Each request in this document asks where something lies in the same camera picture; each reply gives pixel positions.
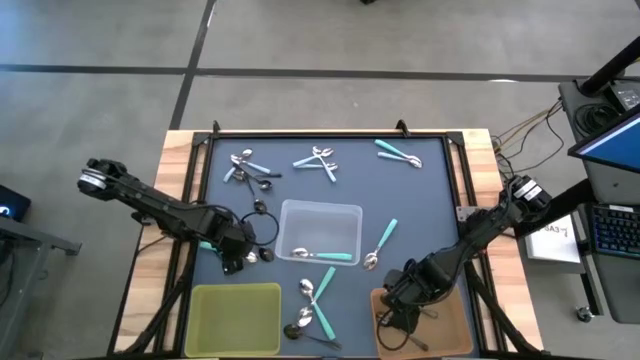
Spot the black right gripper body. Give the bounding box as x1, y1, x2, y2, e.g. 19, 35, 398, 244
383, 252, 459, 314

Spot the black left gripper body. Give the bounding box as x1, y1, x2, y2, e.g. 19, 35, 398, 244
212, 209, 258, 264

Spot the orange plastic bin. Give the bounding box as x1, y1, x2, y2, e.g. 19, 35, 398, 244
369, 284, 474, 360

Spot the yellow-green plastic bin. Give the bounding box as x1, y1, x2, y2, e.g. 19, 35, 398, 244
184, 282, 283, 359

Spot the blue-grey table mat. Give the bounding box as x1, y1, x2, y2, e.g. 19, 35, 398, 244
192, 135, 479, 359

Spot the clear plastic bin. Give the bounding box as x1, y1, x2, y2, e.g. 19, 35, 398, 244
274, 198, 364, 267

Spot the white paper sheet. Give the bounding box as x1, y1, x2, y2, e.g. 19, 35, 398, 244
524, 213, 582, 265

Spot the black support beam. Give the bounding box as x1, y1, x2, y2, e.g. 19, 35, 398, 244
513, 178, 596, 239

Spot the grey metal stand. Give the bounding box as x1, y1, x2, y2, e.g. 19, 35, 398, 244
0, 215, 83, 360

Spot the grey equipment cart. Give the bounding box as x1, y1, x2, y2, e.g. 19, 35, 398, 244
558, 77, 640, 325

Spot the black computer keyboard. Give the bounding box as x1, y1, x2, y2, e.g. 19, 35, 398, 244
588, 203, 640, 260

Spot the black device blue light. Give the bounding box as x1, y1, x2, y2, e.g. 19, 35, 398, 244
0, 183, 32, 224

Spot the computer monitor blue screen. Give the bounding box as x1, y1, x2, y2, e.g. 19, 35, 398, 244
567, 106, 640, 175

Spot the black power adapter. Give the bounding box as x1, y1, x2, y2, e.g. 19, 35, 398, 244
606, 83, 640, 112

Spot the black monitor pole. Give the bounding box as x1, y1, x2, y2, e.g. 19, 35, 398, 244
578, 35, 640, 97

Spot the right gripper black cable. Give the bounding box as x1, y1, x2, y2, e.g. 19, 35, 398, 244
375, 309, 419, 352

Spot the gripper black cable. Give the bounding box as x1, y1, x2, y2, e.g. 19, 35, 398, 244
375, 309, 419, 352
241, 209, 280, 247

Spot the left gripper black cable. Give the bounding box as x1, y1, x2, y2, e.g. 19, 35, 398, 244
241, 209, 280, 247

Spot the black aluminium table frame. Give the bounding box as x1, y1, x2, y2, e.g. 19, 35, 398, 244
107, 119, 546, 360

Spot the yellow cable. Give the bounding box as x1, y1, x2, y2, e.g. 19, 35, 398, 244
492, 99, 564, 151

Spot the coiled black cable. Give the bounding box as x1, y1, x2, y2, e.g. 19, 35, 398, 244
573, 101, 610, 135

